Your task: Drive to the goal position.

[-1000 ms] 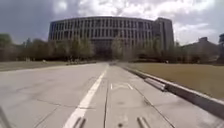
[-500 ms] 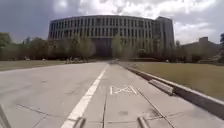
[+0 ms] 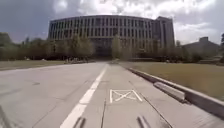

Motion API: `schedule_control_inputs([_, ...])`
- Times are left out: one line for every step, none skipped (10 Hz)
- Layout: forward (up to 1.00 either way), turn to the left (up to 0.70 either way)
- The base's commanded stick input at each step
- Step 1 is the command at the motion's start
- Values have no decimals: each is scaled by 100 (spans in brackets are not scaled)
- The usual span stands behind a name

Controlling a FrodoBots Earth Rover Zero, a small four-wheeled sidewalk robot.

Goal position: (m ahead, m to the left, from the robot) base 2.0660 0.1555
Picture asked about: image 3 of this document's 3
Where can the large curved glass building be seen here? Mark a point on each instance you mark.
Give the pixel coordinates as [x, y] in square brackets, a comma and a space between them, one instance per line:
[110, 31]

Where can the white painted crossed box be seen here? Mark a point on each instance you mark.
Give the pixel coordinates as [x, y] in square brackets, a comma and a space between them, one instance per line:
[124, 96]

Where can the loose concrete block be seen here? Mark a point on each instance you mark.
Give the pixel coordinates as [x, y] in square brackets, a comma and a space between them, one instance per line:
[170, 90]

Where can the robot's own part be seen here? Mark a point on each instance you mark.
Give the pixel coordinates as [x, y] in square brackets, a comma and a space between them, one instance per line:
[143, 122]
[79, 122]

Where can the row of trees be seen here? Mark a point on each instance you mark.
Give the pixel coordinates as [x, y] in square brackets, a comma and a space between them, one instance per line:
[40, 50]

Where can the dry grass field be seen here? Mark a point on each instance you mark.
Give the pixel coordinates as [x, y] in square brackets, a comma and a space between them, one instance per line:
[23, 63]

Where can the low dark building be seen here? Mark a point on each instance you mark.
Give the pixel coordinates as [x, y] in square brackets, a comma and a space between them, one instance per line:
[201, 48]

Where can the concrete kerb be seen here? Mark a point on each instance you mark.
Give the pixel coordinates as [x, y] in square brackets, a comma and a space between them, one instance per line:
[200, 98]

